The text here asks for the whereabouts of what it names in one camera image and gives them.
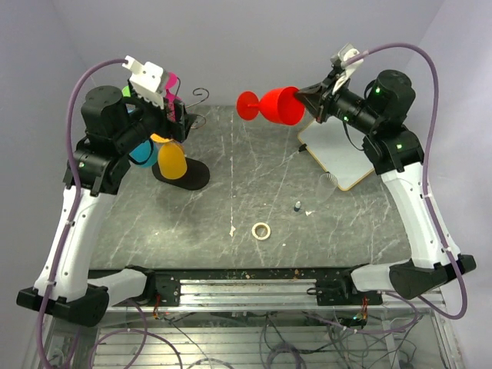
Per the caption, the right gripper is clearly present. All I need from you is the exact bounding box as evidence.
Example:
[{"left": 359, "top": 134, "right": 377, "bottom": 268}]
[{"left": 294, "top": 68, "right": 381, "bottom": 135}]

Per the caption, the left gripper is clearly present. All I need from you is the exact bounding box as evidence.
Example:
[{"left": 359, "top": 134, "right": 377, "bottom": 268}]
[{"left": 115, "top": 76, "right": 198, "bottom": 153}]

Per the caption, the red plastic wine glass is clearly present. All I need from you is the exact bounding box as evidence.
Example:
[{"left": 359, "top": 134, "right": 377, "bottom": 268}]
[{"left": 236, "top": 86, "right": 305, "bottom": 126}]

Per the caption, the blue plastic wine glass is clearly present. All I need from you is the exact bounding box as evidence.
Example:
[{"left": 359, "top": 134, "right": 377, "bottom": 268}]
[{"left": 126, "top": 106, "right": 159, "bottom": 169}]

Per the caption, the green plastic wine glass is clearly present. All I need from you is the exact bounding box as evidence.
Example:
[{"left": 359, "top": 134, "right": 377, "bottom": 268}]
[{"left": 121, "top": 85, "right": 131, "bottom": 97}]

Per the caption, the pink plastic wine glass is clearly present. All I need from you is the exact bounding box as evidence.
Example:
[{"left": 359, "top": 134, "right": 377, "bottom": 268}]
[{"left": 165, "top": 72, "right": 181, "bottom": 121}]

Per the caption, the orange plastic wine glass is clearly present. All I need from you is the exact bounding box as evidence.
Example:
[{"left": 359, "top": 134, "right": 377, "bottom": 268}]
[{"left": 151, "top": 134, "right": 188, "bottom": 180}]

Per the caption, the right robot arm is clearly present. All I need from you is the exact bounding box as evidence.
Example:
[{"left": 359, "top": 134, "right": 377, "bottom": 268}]
[{"left": 294, "top": 68, "right": 477, "bottom": 304}]

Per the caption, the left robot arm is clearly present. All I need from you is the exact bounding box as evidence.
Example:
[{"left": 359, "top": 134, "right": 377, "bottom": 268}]
[{"left": 16, "top": 85, "right": 194, "bottom": 327}]

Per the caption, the white board yellow rim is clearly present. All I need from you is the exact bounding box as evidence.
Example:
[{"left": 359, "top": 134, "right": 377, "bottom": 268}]
[{"left": 298, "top": 117, "right": 374, "bottom": 191}]

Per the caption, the clear plastic cup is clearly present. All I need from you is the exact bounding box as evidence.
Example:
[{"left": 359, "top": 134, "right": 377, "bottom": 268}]
[{"left": 316, "top": 172, "right": 338, "bottom": 203}]

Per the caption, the white tape roll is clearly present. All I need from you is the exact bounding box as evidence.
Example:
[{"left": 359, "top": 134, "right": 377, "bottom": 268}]
[{"left": 251, "top": 222, "right": 271, "bottom": 241}]

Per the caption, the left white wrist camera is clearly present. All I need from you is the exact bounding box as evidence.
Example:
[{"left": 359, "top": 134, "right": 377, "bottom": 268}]
[{"left": 122, "top": 55, "right": 168, "bottom": 109}]

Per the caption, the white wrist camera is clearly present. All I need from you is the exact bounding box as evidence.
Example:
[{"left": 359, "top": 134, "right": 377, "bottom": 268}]
[
  {"left": 122, "top": 55, "right": 168, "bottom": 109},
  {"left": 331, "top": 43, "right": 364, "bottom": 95}
]

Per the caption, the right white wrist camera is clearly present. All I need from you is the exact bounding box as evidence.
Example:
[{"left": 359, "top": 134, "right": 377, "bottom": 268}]
[{"left": 331, "top": 43, "right": 364, "bottom": 95}]

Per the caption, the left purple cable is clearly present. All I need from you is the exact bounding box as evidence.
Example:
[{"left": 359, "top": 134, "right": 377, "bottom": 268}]
[{"left": 36, "top": 57, "right": 184, "bottom": 369}]

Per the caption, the purple cable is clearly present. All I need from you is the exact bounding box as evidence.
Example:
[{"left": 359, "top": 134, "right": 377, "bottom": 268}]
[
  {"left": 36, "top": 57, "right": 184, "bottom": 369},
  {"left": 303, "top": 42, "right": 468, "bottom": 334}
]

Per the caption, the copper wire glass rack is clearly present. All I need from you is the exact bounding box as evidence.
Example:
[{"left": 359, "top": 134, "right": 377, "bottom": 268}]
[{"left": 151, "top": 88, "right": 210, "bottom": 191}]

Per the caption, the aluminium mounting rail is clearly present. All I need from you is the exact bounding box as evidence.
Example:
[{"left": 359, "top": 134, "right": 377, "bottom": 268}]
[{"left": 91, "top": 268, "right": 447, "bottom": 312}]

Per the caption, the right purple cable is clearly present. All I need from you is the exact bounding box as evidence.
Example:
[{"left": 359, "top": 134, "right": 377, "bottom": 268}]
[{"left": 303, "top": 42, "right": 468, "bottom": 334}]

